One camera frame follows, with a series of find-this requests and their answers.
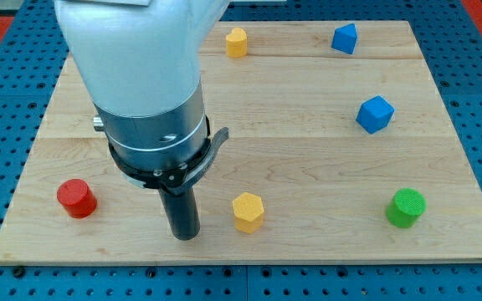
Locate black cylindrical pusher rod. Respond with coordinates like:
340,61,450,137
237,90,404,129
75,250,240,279
159,188,200,241

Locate blue triangular prism block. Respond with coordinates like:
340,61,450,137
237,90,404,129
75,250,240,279
331,23,357,54

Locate black clamp ring mount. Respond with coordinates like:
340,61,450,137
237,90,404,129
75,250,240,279
108,127,229,196

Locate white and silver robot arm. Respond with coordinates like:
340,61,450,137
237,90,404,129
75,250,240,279
54,0,228,240

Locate yellow hexagon block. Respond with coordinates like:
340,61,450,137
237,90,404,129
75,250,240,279
232,192,264,233

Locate yellow heart block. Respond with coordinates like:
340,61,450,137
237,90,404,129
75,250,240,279
225,28,248,58

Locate green cylinder block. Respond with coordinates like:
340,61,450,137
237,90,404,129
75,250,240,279
385,187,427,228

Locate red cylinder block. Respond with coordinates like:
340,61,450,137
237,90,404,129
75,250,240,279
56,179,97,218

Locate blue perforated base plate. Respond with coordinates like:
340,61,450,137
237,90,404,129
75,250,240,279
0,0,482,300

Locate blue cube block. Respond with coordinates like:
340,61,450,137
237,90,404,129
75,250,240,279
356,95,395,134

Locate light wooden board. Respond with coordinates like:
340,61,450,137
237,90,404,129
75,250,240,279
0,21,482,266

